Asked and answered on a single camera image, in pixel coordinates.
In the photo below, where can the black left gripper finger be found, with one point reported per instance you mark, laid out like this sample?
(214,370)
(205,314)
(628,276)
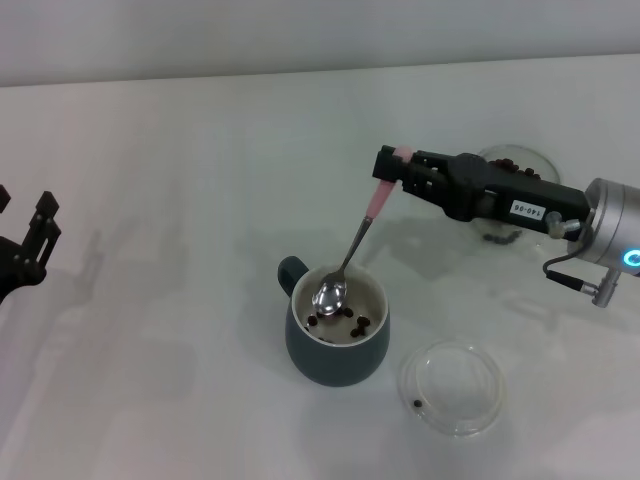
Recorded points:
(4,197)
(44,220)

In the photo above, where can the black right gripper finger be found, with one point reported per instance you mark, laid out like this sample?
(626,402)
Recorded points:
(435,157)
(387,165)

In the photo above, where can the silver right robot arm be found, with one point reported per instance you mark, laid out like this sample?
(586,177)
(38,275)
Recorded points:
(610,225)

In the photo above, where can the clear double-wall glass cup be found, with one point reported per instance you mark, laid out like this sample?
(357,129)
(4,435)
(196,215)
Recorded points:
(545,162)

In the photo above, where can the teal ceramic mug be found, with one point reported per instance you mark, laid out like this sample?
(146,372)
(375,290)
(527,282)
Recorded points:
(335,365)

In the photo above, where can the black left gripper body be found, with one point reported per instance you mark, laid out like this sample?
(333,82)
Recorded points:
(10,265)

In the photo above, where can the small clear glass dish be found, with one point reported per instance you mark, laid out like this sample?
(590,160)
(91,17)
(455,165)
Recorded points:
(460,390)

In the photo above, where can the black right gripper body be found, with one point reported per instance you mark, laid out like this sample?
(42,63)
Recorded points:
(480,195)

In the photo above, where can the pile of coffee beans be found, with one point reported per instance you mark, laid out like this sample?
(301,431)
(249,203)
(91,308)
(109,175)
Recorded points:
(505,161)

